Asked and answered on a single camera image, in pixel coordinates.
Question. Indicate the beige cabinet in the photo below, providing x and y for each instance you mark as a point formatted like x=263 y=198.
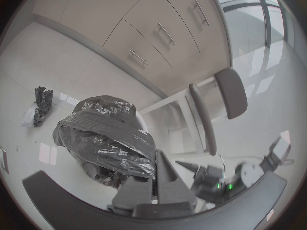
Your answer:
x=144 y=8

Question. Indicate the black plastic bag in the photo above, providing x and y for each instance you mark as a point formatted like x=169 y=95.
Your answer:
x=108 y=138

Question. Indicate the grey chair with white legs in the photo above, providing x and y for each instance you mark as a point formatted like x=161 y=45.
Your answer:
x=230 y=92

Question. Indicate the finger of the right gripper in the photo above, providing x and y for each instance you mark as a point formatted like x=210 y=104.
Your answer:
x=189 y=168

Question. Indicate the white trash bin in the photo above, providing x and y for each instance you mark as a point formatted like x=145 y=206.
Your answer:
x=142 y=122

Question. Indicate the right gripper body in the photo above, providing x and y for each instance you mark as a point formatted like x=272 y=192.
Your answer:
x=208 y=183

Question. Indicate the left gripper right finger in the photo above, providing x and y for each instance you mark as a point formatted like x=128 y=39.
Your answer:
x=171 y=190

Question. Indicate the clear plastic wrapper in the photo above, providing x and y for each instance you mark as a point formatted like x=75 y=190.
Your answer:
x=28 y=118

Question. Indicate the black plastic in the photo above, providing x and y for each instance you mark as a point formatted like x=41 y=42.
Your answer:
x=44 y=99

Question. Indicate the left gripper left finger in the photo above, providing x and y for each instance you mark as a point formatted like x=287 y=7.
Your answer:
x=136 y=190

